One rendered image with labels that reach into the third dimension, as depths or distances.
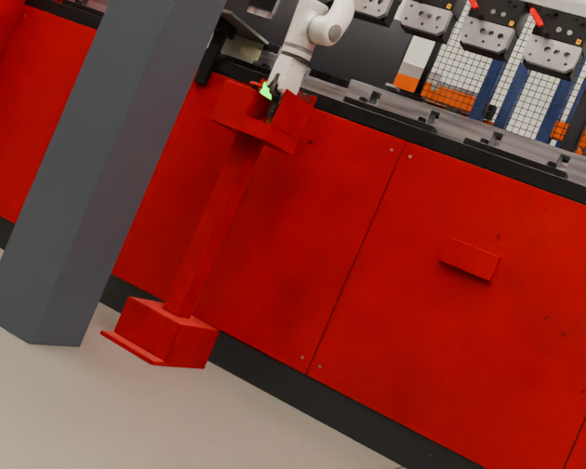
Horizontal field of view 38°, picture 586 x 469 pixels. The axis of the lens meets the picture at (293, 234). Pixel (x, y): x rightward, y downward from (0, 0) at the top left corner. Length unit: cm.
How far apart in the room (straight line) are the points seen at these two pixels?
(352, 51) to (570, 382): 161
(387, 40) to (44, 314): 182
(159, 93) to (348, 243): 75
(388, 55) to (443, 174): 97
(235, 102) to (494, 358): 98
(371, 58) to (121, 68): 148
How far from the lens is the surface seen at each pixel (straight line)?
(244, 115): 235
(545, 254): 232
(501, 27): 262
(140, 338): 237
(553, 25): 260
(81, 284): 207
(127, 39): 204
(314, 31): 232
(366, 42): 333
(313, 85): 304
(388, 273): 240
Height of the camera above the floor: 50
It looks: 1 degrees down
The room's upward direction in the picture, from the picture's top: 23 degrees clockwise
